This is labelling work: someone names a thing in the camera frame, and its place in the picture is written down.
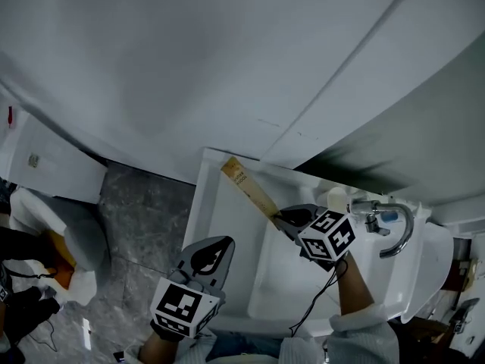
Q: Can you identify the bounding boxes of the tan paper toiletry item packet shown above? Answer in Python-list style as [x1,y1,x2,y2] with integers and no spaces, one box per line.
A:
[220,156,282,221]

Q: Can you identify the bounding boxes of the thin black floor cable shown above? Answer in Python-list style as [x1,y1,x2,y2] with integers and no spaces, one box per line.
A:
[25,316,60,353]

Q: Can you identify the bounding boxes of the white toilet bowl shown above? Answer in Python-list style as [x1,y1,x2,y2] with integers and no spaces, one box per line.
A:
[7,187,111,306]

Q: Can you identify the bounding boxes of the person's blue jeans legs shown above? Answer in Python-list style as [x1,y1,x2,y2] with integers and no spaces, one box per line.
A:
[202,331,286,360]

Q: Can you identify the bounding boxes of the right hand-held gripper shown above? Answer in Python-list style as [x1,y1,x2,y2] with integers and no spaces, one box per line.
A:
[271,204,358,273]

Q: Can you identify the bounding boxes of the orange cloth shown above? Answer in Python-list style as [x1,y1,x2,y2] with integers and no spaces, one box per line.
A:
[42,228,78,291]

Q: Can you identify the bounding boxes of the black equipment bundle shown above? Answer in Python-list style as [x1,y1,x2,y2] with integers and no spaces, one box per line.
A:
[0,225,62,364]

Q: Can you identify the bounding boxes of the grey device with tag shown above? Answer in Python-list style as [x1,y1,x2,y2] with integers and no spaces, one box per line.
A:
[447,297,481,334]

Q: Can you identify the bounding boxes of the person's left forearm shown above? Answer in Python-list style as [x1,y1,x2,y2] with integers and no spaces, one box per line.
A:
[136,328,219,364]

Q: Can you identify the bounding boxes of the white sink counter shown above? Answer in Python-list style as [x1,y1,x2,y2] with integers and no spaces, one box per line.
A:
[181,146,455,337]

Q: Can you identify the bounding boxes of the white toilet tank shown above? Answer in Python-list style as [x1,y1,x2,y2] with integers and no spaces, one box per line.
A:
[0,106,109,205]

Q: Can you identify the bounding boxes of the chrome faucet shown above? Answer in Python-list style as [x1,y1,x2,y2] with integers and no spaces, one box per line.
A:
[347,198,416,259]

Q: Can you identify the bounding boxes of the white cup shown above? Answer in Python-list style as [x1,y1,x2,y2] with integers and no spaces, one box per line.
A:
[324,187,350,214]

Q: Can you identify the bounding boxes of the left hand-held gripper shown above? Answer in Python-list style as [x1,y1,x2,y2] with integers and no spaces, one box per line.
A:
[150,235,236,341]

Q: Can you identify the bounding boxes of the person's right forearm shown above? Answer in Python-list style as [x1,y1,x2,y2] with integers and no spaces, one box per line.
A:
[326,251,401,364]

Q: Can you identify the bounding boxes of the brown wooden stool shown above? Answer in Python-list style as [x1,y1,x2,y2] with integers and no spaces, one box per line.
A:
[393,315,455,358]

